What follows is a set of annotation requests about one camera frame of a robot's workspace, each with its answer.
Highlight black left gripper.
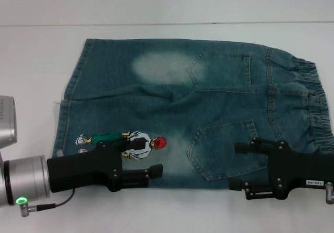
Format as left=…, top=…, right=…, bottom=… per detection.
left=46, top=136, right=164, bottom=193

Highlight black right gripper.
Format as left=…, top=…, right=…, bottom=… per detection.
left=228, top=136, right=334, bottom=201

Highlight blue denim shorts with embroidery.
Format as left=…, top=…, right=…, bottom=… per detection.
left=52, top=38, right=334, bottom=191

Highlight silver right arm cable plug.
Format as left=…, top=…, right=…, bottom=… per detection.
left=324, top=181, right=334, bottom=205

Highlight brown left gripper cable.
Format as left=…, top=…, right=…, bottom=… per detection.
left=20, top=188, right=76, bottom=218

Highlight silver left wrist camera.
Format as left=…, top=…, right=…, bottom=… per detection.
left=0, top=95, right=18, bottom=150

